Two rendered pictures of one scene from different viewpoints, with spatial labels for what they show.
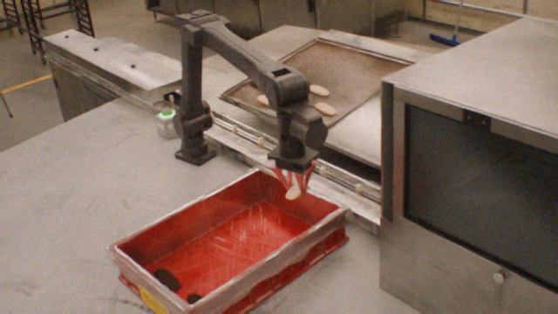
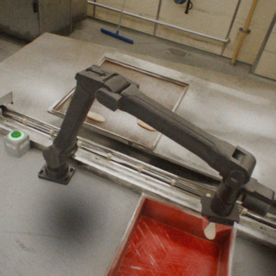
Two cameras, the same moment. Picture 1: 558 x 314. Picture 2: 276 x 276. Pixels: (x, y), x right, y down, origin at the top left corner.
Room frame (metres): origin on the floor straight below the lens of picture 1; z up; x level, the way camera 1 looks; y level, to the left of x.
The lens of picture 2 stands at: (0.84, 0.50, 1.68)
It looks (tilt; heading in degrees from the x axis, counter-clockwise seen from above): 38 degrees down; 324
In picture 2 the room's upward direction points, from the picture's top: 11 degrees clockwise
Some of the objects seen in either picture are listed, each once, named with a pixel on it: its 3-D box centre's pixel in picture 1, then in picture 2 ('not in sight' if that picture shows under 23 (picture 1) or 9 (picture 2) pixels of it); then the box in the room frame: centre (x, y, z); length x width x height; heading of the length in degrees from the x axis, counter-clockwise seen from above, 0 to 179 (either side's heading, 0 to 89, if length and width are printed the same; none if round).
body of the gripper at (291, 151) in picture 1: (292, 146); (222, 203); (1.13, -0.02, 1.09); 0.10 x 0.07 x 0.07; 54
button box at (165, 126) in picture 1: (171, 128); (18, 145); (1.83, 0.38, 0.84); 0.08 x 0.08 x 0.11; 38
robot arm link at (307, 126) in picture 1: (301, 112); (250, 186); (1.10, -0.04, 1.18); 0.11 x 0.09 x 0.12; 31
